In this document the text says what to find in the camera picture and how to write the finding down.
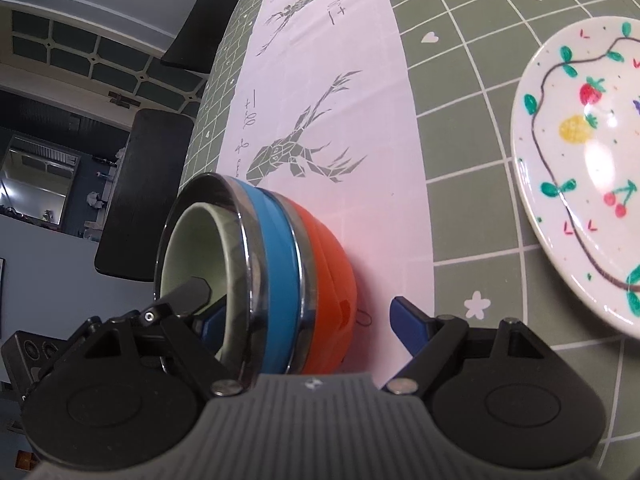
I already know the white deer-print table runner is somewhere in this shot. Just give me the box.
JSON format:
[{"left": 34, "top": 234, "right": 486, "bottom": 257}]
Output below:
[{"left": 216, "top": 0, "right": 436, "bottom": 386}]

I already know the green ceramic bowl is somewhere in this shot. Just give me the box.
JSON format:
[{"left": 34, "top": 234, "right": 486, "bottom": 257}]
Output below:
[{"left": 162, "top": 203, "right": 251, "bottom": 366}]

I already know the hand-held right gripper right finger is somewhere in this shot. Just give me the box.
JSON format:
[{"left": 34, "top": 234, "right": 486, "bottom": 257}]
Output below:
[{"left": 385, "top": 296, "right": 556, "bottom": 395}]

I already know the green checked tablecloth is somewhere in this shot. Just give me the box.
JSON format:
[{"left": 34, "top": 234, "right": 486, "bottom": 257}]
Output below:
[{"left": 180, "top": 0, "right": 640, "bottom": 480}]

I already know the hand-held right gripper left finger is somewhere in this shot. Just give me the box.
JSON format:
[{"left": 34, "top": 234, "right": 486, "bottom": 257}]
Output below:
[{"left": 50, "top": 276, "right": 241, "bottom": 396}]

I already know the metal-framed mirror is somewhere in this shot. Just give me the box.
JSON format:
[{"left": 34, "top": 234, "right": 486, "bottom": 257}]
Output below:
[{"left": 0, "top": 130, "right": 83, "bottom": 233}]

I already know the fruit-painted white plate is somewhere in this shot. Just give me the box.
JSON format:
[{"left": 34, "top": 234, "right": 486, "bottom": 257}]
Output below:
[{"left": 511, "top": 17, "right": 640, "bottom": 341}]

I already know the paned glass window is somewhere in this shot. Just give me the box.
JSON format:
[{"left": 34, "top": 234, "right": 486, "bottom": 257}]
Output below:
[{"left": 0, "top": 0, "right": 173, "bottom": 111}]

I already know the blue steel-lined bowl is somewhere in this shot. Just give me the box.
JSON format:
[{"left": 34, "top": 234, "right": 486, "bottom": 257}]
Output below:
[{"left": 155, "top": 172, "right": 307, "bottom": 381}]

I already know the orange steel-lined bowl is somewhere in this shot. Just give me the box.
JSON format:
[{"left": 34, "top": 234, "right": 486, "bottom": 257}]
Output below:
[{"left": 270, "top": 192, "right": 359, "bottom": 376}]

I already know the black chair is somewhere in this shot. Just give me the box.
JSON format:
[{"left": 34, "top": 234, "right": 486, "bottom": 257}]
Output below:
[
  {"left": 160, "top": 0, "right": 242, "bottom": 75},
  {"left": 94, "top": 107, "right": 196, "bottom": 282}
]

